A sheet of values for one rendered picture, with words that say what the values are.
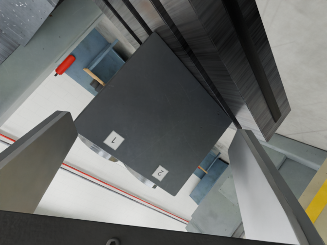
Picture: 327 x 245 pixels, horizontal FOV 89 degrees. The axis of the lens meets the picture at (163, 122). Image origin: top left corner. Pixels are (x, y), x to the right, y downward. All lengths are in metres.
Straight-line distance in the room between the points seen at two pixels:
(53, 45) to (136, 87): 0.42
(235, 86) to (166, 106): 0.11
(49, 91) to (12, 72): 3.88
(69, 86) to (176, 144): 4.26
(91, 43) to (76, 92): 1.18
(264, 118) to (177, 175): 0.18
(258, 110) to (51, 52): 0.58
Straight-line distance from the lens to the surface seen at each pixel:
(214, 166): 7.38
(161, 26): 0.26
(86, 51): 4.49
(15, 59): 0.65
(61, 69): 4.32
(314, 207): 1.50
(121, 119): 0.26
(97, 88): 3.99
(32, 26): 0.62
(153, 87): 0.27
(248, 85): 0.27
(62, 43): 0.64
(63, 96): 4.52
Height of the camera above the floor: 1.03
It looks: 6 degrees down
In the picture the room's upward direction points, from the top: 141 degrees counter-clockwise
